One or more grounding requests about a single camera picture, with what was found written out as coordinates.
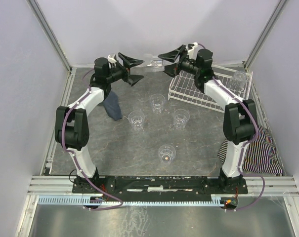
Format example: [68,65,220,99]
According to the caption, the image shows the clear cup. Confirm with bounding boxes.
[128,111,145,131]
[173,109,190,129]
[144,54,165,72]
[228,71,248,91]
[158,144,176,164]
[149,94,166,114]

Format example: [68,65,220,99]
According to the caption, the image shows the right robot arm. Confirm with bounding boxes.
[158,44,258,180]

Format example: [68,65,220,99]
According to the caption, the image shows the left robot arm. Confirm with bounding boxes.
[54,53,144,180]

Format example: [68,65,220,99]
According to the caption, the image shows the dark blue cloth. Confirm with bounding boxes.
[102,91,123,121]

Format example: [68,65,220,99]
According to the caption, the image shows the striped cloth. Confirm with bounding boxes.
[217,125,282,175]

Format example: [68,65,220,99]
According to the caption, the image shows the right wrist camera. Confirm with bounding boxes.
[186,42,199,54]

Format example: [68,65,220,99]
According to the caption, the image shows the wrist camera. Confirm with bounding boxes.
[186,42,199,54]
[107,53,117,69]

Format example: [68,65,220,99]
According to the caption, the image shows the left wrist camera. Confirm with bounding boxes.
[107,53,117,69]

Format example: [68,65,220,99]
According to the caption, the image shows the white wire dish rack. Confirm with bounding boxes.
[168,65,252,113]

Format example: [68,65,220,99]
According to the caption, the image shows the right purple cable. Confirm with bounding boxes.
[197,43,267,212]

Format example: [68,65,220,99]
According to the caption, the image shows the purple cable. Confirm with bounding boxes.
[197,43,267,212]
[61,69,124,211]

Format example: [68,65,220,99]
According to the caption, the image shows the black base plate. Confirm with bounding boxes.
[72,174,249,202]

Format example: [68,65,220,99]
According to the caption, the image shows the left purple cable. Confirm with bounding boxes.
[61,69,124,211]

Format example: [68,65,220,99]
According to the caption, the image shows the blue cable duct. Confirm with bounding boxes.
[38,195,224,207]

